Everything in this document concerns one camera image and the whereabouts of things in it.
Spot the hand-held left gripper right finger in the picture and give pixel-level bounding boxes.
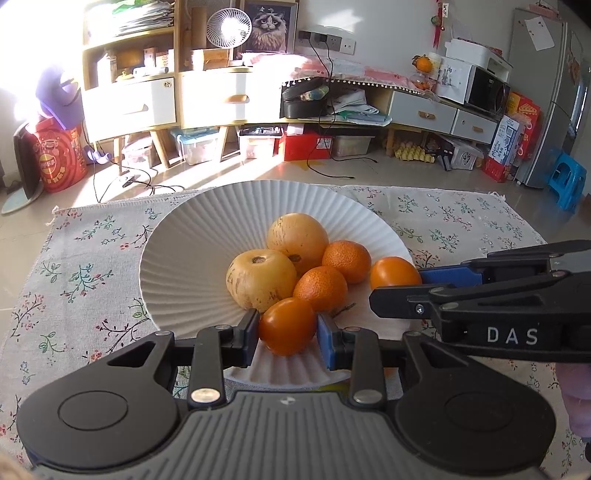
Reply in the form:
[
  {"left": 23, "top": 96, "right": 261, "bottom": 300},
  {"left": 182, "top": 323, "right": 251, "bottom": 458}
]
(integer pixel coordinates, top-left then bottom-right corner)
[{"left": 316, "top": 313, "right": 490, "bottom": 411}]

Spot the black microwave oven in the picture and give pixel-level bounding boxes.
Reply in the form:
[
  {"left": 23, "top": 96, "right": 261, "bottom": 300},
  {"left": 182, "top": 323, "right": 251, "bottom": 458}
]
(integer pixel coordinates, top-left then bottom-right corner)
[{"left": 464, "top": 65, "right": 511, "bottom": 114}]

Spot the stack of papers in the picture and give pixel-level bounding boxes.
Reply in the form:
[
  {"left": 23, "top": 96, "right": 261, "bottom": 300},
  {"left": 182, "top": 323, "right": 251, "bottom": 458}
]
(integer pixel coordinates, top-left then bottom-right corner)
[{"left": 85, "top": 0, "right": 175, "bottom": 38}]

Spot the pile of papers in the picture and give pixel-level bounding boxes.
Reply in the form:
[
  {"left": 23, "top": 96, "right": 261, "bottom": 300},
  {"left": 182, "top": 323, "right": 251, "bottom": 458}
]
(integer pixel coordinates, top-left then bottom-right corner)
[{"left": 325, "top": 88, "right": 392, "bottom": 124}]

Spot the clear plastic box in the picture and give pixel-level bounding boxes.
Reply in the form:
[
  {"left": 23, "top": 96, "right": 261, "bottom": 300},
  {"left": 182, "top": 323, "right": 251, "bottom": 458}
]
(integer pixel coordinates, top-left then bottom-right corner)
[{"left": 332, "top": 135, "right": 372, "bottom": 158}]

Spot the blue plastic stool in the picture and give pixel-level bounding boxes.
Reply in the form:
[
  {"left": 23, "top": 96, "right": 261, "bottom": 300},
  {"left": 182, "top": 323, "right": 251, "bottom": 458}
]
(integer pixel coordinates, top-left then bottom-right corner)
[{"left": 547, "top": 148, "right": 588, "bottom": 213}]

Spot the large red gift box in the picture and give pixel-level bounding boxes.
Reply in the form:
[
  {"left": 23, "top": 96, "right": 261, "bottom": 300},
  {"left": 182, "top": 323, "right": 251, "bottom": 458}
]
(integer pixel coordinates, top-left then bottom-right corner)
[{"left": 505, "top": 91, "right": 541, "bottom": 139}]

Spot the pink fringed cloth runner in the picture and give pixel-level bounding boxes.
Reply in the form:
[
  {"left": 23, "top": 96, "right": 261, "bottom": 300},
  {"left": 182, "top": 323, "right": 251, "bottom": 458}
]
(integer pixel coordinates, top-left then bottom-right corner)
[{"left": 240, "top": 53, "right": 437, "bottom": 95}]

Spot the silver refrigerator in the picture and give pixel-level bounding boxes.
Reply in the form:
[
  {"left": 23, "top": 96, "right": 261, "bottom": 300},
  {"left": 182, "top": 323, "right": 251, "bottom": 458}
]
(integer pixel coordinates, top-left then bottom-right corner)
[{"left": 505, "top": 7, "right": 586, "bottom": 189}]

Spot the small clear storage box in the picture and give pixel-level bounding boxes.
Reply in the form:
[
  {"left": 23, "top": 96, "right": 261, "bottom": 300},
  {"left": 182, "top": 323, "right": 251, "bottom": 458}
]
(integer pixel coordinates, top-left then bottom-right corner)
[{"left": 124, "top": 137, "right": 155, "bottom": 169}]

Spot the black power cable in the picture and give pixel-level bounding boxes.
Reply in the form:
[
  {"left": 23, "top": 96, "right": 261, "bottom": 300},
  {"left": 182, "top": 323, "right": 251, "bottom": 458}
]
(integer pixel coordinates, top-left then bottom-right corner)
[{"left": 307, "top": 41, "right": 335, "bottom": 121}]

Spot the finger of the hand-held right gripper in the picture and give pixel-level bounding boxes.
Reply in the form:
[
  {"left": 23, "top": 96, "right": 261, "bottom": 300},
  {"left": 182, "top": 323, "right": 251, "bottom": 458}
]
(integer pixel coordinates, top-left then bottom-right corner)
[
  {"left": 368, "top": 272, "right": 568, "bottom": 323},
  {"left": 419, "top": 239, "right": 591, "bottom": 289}
]

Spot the white ribbed plate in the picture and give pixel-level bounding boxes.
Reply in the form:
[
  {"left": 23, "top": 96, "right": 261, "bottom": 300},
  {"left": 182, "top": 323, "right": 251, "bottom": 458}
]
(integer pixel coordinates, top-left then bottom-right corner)
[{"left": 139, "top": 179, "right": 415, "bottom": 385}]

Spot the yellow round pear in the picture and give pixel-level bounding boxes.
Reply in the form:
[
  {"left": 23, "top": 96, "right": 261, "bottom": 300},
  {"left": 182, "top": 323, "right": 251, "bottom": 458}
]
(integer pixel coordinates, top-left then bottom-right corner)
[
  {"left": 225, "top": 249, "right": 297, "bottom": 311},
  {"left": 266, "top": 212, "right": 329, "bottom": 277}
]

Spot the yellow egg tray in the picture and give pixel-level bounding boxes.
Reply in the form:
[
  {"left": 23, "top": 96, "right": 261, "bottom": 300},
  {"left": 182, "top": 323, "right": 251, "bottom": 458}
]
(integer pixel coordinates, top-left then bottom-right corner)
[{"left": 392, "top": 142, "right": 437, "bottom": 163}]

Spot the orange tomato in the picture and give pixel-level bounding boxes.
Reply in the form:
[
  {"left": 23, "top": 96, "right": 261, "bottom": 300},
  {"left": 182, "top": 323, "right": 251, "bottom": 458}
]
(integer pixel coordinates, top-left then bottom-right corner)
[
  {"left": 369, "top": 257, "right": 422, "bottom": 292},
  {"left": 259, "top": 298, "right": 319, "bottom": 357}
]

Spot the black panel on round base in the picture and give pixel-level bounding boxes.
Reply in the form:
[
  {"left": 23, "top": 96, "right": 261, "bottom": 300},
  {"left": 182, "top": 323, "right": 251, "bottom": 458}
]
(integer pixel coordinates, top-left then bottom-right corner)
[{"left": 0, "top": 124, "right": 45, "bottom": 215}]

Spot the red printed bag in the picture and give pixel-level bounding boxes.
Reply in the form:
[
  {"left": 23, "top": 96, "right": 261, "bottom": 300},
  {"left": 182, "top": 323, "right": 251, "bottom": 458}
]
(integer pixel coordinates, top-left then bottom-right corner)
[{"left": 28, "top": 117, "right": 89, "bottom": 193}]

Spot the black cable with adapter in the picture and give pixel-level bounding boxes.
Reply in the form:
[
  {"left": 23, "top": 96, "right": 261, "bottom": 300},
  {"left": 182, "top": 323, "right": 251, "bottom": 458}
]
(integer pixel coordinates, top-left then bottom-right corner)
[{"left": 92, "top": 152, "right": 185, "bottom": 204}]

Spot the blue lid storage box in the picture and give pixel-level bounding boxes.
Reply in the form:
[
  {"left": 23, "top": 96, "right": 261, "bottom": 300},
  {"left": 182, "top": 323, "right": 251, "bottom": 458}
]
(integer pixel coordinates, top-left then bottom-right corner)
[{"left": 178, "top": 129, "right": 220, "bottom": 166}]

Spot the low wooden media stand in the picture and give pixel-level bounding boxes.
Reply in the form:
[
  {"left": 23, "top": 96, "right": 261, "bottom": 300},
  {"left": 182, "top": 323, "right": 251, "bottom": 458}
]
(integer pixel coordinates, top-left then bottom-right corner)
[{"left": 281, "top": 76, "right": 500, "bottom": 158}]

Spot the blue and white carton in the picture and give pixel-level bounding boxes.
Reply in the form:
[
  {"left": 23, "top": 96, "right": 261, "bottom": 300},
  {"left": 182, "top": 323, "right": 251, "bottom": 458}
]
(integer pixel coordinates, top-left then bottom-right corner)
[{"left": 489, "top": 115, "right": 525, "bottom": 167}]

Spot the white paper note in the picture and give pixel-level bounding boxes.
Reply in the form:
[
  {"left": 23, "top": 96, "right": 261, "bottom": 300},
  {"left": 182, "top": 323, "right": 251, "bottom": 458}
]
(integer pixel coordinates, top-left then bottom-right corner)
[{"left": 524, "top": 16, "right": 557, "bottom": 51}]

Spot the orange mandarin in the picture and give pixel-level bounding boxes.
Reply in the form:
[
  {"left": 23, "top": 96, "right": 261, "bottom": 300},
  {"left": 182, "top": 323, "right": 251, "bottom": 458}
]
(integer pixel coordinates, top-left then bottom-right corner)
[
  {"left": 322, "top": 240, "right": 372, "bottom": 284},
  {"left": 293, "top": 266, "right": 348, "bottom": 313}
]

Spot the wooden shelf cabinet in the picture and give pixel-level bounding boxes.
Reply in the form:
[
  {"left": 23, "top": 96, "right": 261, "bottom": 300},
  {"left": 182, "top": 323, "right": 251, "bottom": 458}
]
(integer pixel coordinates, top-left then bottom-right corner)
[{"left": 82, "top": 0, "right": 301, "bottom": 169}]

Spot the purple plush toy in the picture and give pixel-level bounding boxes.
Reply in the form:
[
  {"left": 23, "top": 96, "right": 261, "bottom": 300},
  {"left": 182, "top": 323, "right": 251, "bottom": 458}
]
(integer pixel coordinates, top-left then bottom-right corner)
[{"left": 36, "top": 65, "right": 86, "bottom": 130}]

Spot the floral tablecloth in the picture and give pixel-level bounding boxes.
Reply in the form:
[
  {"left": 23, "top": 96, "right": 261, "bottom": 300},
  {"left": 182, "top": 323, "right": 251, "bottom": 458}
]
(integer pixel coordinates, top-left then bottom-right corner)
[{"left": 0, "top": 184, "right": 591, "bottom": 467}]

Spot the black bag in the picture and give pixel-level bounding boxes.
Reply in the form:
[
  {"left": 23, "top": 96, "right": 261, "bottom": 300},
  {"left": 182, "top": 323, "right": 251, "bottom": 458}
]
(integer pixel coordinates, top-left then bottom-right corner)
[{"left": 281, "top": 78, "right": 329, "bottom": 120}]

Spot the framed cat picture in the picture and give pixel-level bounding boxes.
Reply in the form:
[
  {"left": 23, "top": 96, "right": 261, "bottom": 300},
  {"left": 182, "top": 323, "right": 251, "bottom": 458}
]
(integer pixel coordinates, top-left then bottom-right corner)
[{"left": 239, "top": 0, "right": 300, "bottom": 58}]

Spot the person's right forearm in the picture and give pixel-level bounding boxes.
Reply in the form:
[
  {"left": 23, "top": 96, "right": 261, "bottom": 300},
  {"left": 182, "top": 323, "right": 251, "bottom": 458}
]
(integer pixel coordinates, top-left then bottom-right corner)
[{"left": 556, "top": 360, "right": 591, "bottom": 439}]

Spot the white desk fan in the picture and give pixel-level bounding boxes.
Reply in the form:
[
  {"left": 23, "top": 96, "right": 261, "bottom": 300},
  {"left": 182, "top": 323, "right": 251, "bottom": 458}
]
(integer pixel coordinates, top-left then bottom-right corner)
[{"left": 206, "top": 8, "right": 252, "bottom": 61}]

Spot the white drawer wooden handle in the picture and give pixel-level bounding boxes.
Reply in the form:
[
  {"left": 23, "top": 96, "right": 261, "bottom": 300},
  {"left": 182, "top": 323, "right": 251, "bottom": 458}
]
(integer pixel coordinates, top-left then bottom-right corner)
[{"left": 180, "top": 71, "right": 283, "bottom": 129}]

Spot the white printed carton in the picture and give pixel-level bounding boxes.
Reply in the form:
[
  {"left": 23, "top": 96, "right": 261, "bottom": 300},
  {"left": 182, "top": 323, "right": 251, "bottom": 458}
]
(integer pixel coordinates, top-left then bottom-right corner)
[{"left": 450, "top": 141, "right": 483, "bottom": 171}]

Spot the red hanging ornament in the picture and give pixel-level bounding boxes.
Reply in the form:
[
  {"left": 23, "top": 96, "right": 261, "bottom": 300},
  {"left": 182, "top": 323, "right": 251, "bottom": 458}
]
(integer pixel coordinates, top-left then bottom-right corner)
[{"left": 431, "top": 0, "right": 451, "bottom": 49}]

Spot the black floor cable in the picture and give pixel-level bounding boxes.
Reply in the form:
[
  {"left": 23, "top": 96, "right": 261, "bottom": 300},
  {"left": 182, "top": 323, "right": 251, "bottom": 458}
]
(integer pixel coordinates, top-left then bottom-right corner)
[{"left": 305, "top": 159, "right": 377, "bottom": 182}]

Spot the black lid storage box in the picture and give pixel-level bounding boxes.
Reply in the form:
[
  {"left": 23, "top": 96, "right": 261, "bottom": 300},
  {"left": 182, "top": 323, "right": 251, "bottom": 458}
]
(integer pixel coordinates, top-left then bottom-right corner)
[{"left": 238, "top": 126, "right": 283, "bottom": 160}]

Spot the white drawer slim handle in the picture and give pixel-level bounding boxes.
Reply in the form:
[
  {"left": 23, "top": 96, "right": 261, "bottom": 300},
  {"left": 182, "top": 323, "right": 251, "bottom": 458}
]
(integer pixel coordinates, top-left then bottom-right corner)
[{"left": 84, "top": 78, "right": 177, "bottom": 132}]

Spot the white appliance box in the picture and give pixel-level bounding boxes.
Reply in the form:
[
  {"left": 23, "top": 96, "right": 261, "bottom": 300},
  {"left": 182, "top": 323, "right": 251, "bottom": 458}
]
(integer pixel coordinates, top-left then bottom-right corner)
[{"left": 445, "top": 38, "right": 513, "bottom": 70}]

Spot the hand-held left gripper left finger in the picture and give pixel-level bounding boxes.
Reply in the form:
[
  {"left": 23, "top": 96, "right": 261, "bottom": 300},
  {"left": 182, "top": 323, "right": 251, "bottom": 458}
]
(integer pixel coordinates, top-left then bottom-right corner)
[{"left": 78, "top": 308, "right": 262, "bottom": 411}]

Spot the white stand drawer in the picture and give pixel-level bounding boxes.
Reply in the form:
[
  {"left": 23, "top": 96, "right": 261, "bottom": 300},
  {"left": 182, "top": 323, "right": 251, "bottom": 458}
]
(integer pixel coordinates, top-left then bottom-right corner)
[
  {"left": 451, "top": 110, "right": 498, "bottom": 145},
  {"left": 390, "top": 91, "right": 458, "bottom": 134}
]

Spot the small red box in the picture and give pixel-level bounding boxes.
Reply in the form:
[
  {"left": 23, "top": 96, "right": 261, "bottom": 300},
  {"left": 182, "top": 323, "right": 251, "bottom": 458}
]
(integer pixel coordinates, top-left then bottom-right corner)
[{"left": 482, "top": 157, "right": 509, "bottom": 183}]

